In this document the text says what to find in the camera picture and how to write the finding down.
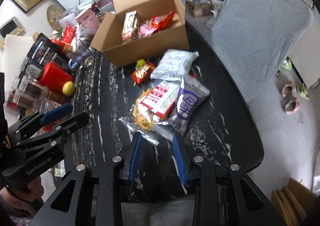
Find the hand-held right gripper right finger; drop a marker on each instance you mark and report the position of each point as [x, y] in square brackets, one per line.
[178, 158]

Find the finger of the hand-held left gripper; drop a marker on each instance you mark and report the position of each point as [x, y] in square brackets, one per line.
[56, 113]
[75, 122]

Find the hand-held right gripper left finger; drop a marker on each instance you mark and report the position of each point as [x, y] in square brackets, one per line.
[135, 156]

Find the clear bag of yellow crisps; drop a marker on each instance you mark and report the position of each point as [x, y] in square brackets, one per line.
[142, 121]

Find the purple silver snack bag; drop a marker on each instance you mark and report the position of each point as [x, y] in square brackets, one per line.
[186, 102]

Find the red white packet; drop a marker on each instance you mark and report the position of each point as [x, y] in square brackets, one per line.
[160, 98]

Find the small red snack packet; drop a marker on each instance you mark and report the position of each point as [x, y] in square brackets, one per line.
[142, 73]

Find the pale grey snack bag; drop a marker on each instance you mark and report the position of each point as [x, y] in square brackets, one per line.
[172, 65]

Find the red yellow snack bag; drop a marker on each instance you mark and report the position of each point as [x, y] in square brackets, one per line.
[161, 21]

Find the person's left hand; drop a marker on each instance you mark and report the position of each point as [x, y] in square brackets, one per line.
[27, 191]

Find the yellow lemon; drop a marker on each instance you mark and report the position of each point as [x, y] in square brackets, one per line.
[68, 88]

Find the cluster of glass spice jars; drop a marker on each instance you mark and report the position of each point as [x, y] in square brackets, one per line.
[32, 95]

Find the red plastic container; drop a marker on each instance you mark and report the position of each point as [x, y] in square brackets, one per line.
[53, 77]

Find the dark clothing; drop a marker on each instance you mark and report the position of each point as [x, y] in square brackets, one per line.
[3, 116]

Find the blue label can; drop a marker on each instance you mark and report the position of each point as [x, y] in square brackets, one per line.
[74, 64]

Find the grey cloth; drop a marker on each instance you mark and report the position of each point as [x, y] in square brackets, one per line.
[157, 213]

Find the black printed box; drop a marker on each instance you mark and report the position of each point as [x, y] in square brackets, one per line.
[42, 52]

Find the glass measuring cup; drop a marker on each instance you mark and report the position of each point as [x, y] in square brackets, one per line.
[82, 53]

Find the red paper packet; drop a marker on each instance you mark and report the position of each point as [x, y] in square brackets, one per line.
[68, 33]

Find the small white framed chalkboard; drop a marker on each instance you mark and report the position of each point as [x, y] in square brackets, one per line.
[11, 30]

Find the round woven fan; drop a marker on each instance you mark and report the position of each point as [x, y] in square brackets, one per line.
[55, 17]

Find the pink plastic tub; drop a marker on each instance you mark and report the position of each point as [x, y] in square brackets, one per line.
[87, 21]

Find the mauve storage box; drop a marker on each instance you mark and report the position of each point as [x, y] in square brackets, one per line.
[106, 6]

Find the stack of cardboard sheets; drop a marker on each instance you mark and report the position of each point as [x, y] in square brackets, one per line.
[292, 198]

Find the pink slipper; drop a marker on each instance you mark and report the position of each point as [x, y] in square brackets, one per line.
[291, 106]
[288, 89]

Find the small cardboard box of goods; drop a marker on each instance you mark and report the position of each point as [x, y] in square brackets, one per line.
[200, 6]

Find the chair with leaf-pattern cover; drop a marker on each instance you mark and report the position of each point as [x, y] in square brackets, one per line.
[262, 28]

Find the white counter cabinet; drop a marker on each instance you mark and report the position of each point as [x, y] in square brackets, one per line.
[306, 63]

